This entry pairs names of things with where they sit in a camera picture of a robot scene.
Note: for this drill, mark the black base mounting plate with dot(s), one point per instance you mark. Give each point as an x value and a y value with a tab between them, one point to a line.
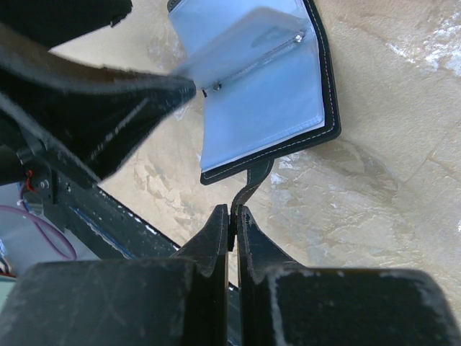
106	226

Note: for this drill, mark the black leather card holder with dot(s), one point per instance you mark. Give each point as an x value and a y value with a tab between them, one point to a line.
266	73

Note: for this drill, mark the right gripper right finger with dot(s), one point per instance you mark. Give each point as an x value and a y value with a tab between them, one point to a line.
286	303

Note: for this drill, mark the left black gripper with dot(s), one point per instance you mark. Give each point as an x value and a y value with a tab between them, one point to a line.
82	121

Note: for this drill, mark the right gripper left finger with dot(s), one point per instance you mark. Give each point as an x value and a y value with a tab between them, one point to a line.
176	300

